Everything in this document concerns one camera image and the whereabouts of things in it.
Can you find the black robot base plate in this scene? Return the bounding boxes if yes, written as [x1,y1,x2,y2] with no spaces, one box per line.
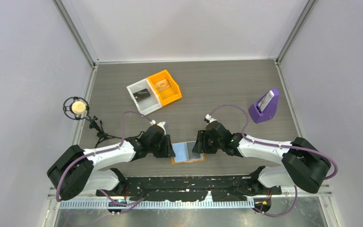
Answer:
[106,175,282,202]

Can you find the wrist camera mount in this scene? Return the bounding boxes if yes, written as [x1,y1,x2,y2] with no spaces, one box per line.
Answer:
[150,120,166,134]
[204,114,218,124]

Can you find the orange plastic bin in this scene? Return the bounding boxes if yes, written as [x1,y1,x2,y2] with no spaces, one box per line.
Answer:
[147,70,182,106]

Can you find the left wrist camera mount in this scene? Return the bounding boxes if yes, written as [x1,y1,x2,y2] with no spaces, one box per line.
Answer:
[150,120,166,134]

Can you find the microphone with shock mount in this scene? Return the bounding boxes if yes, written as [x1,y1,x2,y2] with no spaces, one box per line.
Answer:
[62,96,91,121]

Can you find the black microphone tripod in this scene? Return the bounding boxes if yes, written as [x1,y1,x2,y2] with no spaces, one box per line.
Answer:
[88,116,121,148]

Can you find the purple metronome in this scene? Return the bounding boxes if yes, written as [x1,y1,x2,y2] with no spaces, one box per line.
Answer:
[248,88,280,124]

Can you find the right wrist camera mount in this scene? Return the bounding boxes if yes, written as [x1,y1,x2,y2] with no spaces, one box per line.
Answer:
[204,114,218,124]

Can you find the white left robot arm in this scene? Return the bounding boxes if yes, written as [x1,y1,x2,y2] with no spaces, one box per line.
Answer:
[47,124,175,201]

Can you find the aluminium front rail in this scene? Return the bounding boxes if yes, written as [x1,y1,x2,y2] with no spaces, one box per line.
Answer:
[59,198,254,210]

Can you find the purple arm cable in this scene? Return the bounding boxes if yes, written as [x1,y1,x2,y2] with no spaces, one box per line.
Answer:
[55,110,156,217]
[209,105,339,218]

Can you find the orange card holder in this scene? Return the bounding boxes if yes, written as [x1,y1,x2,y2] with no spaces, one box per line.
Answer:
[171,142,205,165]

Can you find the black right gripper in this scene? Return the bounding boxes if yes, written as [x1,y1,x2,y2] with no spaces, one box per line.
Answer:
[192,130,224,154]

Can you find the tan card stack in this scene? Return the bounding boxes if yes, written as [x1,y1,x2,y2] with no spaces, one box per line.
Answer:
[154,79,170,92]

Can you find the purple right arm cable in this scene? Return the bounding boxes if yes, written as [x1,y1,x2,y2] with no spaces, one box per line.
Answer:
[209,105,339,218]

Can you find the black credit card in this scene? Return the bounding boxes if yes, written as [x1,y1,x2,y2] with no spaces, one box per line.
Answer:
[187,141,203,161]
[133,88,151,102]

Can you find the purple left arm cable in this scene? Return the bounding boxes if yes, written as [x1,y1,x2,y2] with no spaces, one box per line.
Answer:
[55,110,156,217]

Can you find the white plastic bin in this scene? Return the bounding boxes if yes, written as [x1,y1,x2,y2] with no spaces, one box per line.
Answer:
[126,78,163,115]

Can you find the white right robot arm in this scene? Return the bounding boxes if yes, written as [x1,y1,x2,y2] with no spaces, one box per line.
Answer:
[192,121,331,194]

